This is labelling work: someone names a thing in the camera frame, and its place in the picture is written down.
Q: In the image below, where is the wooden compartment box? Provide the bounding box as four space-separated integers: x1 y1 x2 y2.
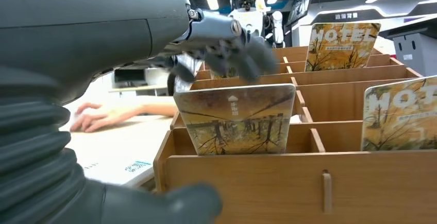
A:
153 45 437 224

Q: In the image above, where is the grey card reader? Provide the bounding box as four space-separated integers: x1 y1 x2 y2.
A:
64 127 156 189

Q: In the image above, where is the grey equipment cabinet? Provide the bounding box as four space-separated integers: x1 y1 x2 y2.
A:
392 33 437 77

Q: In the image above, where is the standing humanoid robot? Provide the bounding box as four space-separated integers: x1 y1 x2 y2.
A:
228 0 285 48

